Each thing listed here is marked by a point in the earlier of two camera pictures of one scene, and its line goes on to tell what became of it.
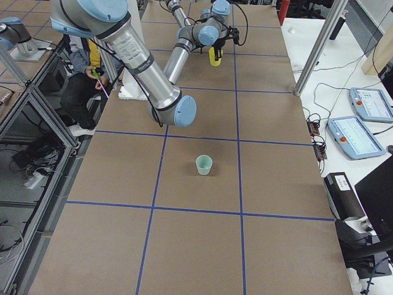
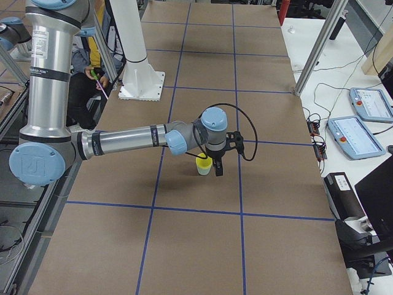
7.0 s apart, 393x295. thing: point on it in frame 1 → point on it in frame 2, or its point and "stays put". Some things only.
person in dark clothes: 90,74 stays put
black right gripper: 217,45 → 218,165
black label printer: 342,198 stays put
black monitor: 375,190 stays put
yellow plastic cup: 212,57 → 204,163
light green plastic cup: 204,163 stays put
